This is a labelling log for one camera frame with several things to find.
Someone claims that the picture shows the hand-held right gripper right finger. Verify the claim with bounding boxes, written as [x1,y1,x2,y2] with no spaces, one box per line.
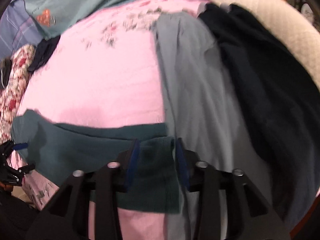
[175,137,292,240]

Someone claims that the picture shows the pink floral bed sheet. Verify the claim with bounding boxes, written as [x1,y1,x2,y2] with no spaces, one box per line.
[11,0,213,240]

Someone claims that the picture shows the cluttered display shelf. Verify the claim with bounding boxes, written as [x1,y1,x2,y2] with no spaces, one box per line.
[285,0,320,30]

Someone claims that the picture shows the red floral quilt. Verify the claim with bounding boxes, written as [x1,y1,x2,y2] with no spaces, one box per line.
[0,44,38,135]

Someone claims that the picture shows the blue plaid sheet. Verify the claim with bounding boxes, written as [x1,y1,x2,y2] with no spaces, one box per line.
[0,0,48,60]

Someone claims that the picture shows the black pants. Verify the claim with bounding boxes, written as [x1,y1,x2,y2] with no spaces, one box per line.
[197,4,320,220]

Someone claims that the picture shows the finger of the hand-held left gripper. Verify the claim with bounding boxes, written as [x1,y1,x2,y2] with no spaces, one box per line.
[0,140,28,155]
[14,164,36,178]

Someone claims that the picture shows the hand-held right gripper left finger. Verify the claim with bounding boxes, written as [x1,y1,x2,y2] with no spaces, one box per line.
[25,139,142,240]

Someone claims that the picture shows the cream quilted pillow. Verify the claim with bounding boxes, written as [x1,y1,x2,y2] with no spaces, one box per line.
[206,0,320,90]

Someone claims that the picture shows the folded navy pants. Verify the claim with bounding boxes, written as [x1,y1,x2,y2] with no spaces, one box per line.
[27,35,62,72]

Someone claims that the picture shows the dark green pants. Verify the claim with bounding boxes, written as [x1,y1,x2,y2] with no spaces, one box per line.
[11,109,180,214]

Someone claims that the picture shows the light grey pants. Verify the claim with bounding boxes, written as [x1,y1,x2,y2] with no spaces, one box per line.
[154,12,253,240]

